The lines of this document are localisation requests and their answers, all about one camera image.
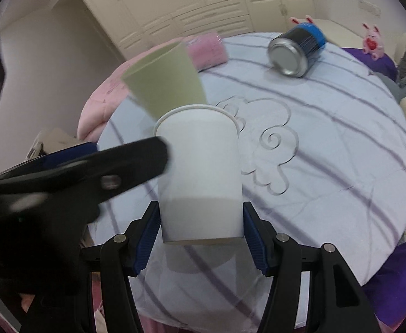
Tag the pink quilt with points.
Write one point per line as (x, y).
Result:
(100, 107)

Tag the white paper cup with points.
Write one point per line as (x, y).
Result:
(199, 166)

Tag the light blue striped blanket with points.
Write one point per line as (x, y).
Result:
(327, 138)

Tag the cream wardrobe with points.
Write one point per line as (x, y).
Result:
(196, 3)

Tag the blue metal can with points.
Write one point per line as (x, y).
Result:
(298, 50)

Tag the green paper cup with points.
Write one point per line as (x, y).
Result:
(164, 76)

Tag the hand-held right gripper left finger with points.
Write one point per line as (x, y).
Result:
(144, 239)

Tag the purple bed sheet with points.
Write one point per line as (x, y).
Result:
(397, 277)

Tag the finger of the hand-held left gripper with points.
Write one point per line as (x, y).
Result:
(133, 161)
(69, 152)

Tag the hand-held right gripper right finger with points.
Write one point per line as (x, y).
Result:
(255, 241)

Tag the wall switch panel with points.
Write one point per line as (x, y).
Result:
(368, 6)

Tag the pink bunny plush toy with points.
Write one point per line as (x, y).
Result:
(301, 20)
(372, 41)

